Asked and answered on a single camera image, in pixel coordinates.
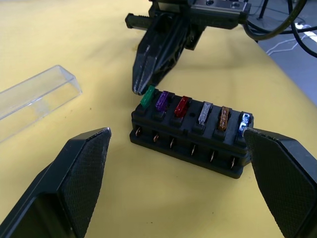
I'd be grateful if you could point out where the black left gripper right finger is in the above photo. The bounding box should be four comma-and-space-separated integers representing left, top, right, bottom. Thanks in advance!
242, 127, 317, 238

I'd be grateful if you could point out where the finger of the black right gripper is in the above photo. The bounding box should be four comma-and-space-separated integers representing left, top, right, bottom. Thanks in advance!
132, 13, 180, 97
151, 19, 192, 87

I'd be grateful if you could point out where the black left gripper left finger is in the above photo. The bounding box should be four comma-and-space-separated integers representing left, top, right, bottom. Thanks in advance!
0, 127, 112, 238

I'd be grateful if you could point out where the green blade fuse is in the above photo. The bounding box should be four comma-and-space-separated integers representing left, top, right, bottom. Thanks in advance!
140, 85, 156, 109

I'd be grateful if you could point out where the purple blade fuse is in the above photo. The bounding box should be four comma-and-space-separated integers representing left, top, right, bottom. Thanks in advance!
155, 91, 169, 112

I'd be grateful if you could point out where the red blade fuse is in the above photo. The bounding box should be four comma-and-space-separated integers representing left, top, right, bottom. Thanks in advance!
174, 96, 189, 118

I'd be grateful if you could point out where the grey clear blade fuse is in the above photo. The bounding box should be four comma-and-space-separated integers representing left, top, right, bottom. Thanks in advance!
199, 101, 213, 125

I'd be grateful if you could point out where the blue blade fuse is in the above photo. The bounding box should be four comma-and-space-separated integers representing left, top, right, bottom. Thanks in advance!
238, 113, 251, 138

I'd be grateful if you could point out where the orange brown blade fuse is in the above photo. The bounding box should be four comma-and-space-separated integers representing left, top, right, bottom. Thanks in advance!
217, 106, 230, 131

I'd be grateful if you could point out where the clear plastic fuse box cover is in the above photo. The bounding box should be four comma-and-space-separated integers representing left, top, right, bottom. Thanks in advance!
0, 64, 83, 144

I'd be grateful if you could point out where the black fuse box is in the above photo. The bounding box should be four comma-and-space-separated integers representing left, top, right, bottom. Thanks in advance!
129, 93, 254, 179

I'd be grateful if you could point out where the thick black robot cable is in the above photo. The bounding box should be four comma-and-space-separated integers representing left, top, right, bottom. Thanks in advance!
244, 0, 309, 41

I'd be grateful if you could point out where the white cable on floor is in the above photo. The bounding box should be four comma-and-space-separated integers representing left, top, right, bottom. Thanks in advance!
266, 31, 317, 55

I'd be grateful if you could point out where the thin black cable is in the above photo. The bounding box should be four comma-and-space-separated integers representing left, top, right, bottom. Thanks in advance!
291, 0, 317, 57

